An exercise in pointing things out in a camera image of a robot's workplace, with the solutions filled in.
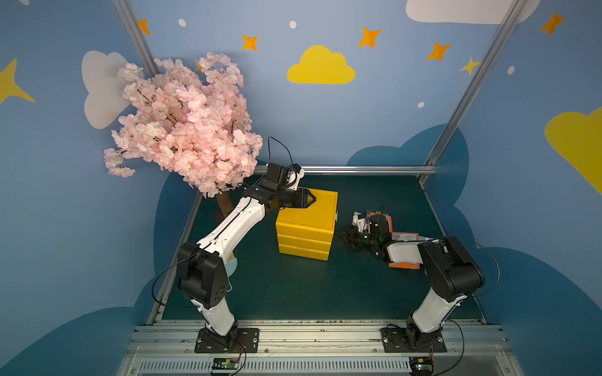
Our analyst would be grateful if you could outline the yellow drawer cabinet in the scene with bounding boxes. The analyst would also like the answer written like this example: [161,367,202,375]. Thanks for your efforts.
[275,189,339,261]

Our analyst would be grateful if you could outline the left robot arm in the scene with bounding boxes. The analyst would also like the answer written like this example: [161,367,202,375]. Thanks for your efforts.
[176,163,317,338]

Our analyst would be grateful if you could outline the aluminium mounting rail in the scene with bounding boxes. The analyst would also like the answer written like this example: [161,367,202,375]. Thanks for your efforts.
[118,320,523,375]

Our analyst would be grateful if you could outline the left corner aluminium post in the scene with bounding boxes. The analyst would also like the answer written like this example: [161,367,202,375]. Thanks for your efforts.
[111,0,158,77]

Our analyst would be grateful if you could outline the left controller board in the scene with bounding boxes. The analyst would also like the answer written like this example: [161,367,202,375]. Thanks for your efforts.
[211,358,241,373]

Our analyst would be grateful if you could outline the orange white-label seed bag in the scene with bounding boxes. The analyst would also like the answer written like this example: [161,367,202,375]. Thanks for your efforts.
[388,263,420,269]

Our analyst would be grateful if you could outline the back horizontal aluminium profile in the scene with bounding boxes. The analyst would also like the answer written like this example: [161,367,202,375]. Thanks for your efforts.
[253,164,437,175]

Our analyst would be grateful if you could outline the right controller board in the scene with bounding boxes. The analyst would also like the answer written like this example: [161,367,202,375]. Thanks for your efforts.
[409,357,434,376]

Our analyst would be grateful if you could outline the pink cherry blossom tree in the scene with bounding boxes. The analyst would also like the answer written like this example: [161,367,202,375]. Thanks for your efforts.
[103,53,263,216]

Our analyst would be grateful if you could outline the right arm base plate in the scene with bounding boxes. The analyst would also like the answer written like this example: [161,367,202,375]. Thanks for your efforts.
[380,324,447,353]

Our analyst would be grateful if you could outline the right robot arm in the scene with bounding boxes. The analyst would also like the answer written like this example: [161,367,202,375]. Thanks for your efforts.
[335,213,486,339]

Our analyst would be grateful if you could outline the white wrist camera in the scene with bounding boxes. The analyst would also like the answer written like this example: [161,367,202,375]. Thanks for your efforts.
[285,164,305,191]
[352,211,370,233]

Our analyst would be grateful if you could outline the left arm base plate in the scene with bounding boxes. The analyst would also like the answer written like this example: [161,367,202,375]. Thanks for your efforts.
[194,327,260,353]

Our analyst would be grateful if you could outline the controller board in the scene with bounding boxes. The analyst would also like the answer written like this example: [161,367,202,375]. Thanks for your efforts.
[409,357,434,376]
[211,358,241,373]

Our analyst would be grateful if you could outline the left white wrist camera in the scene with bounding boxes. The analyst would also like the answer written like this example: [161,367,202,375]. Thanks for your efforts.
[285,164,305,191]

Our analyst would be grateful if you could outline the yellow top drawer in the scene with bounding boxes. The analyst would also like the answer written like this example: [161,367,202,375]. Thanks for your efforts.
[333,209,339,228]

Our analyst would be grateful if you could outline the right corner aluminium post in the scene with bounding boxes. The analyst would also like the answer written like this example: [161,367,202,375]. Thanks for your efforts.
[424,0,528,175]

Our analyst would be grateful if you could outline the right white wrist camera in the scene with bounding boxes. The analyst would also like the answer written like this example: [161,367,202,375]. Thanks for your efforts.
[352,211,370,233]

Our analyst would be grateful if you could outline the corner aluminium post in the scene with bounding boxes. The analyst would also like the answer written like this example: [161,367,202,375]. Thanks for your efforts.
[111,0,158,77]
[424,0,528,175]

